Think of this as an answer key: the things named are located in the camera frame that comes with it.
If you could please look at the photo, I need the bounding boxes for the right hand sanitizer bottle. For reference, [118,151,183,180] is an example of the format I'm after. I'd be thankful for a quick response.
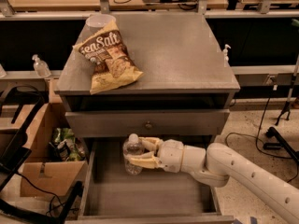
[222,44,231,67]

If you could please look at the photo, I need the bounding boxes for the grey wooden drawer cabinet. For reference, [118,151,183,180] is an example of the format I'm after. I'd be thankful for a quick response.
[54,10,241,224]

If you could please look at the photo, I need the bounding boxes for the clear plastic water bottle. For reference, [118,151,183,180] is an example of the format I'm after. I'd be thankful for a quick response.
[122,133,145,175]

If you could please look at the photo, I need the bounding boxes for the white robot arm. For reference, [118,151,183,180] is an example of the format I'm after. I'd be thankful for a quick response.
[122,133,299,224]

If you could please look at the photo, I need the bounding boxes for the hand sanitizer bottle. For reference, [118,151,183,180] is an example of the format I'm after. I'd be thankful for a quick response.
[222,44,231,67]
[32,54,51,77]

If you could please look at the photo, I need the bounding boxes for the open middle grey drawer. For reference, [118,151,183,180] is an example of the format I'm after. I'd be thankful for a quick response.
[65,140,234,224]

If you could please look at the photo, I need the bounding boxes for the black stand leg right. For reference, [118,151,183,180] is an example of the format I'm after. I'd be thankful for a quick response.
[263,127,299,165]

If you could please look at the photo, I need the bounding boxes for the metal rail with posts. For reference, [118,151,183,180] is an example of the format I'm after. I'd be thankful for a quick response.
[0,0,299,20]

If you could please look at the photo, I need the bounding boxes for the snack bags in box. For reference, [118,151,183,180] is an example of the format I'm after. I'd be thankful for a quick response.
[49,128,86,161]

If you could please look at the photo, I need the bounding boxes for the black floor cable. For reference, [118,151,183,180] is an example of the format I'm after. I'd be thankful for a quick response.
[224,84,299,184]

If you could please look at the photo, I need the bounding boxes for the black stand frame left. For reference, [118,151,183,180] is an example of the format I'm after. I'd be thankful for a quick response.
[0,85,83,224]

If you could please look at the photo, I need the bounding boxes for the left hand sanitizer bottle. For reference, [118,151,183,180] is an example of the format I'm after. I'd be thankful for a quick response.
[32,54,51,77]

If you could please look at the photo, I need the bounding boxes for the yellow sea salt chips bag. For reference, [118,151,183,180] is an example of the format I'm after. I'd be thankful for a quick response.
[73,21,143,94]

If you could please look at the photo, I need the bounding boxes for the brown cardboard box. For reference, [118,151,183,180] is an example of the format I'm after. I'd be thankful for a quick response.
[0,77,89,199]

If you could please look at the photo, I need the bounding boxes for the clear plastic cup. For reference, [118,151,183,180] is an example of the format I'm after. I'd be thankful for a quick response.
[85,14,116,33]

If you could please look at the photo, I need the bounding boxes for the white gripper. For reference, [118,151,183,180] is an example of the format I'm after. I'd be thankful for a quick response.
[127,137,184,173]

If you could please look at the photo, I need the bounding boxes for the closed upper grey drawer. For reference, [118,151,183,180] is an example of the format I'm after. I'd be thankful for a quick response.
[65,109,230,138]

